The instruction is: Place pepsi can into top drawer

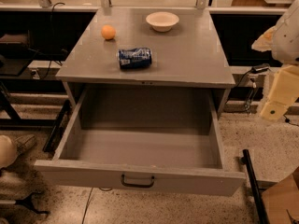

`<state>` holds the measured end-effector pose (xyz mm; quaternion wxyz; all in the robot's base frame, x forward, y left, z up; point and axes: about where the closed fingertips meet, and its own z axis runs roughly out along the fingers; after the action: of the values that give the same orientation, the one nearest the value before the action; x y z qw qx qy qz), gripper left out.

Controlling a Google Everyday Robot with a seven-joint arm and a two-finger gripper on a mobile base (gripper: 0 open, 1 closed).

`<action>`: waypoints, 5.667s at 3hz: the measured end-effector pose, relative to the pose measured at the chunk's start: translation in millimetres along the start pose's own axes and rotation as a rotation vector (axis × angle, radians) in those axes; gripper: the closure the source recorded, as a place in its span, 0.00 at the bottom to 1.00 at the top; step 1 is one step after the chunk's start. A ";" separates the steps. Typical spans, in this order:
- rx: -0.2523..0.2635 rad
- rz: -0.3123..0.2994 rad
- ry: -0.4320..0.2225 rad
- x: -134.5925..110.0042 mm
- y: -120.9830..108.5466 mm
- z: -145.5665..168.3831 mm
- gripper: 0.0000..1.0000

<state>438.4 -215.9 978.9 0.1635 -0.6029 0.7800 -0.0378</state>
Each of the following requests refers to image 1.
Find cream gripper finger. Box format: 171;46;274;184
260;64;299;121

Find blue pepsi can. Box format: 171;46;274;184
117;48;152;69

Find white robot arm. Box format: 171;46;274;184
251;0;299;121

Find open grey top drawer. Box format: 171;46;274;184
35;85;245;196

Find black plug adapter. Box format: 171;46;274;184
251;63;270;74

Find grey cabinet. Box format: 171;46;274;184
56;7;235;111

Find cardboard box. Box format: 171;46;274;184
262;167;299;224

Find black metal bar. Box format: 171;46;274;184
241;149;269;224

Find white bowl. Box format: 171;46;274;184
146;12;179;33

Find orange fruit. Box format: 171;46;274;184
101;25;116;40

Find black floor stand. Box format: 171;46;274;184
0;191;50;216

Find white round object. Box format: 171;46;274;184
0;135;17;168

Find black drawer handle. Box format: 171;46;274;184
121;175;155;189

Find black floor cable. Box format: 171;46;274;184
81;187;113;224

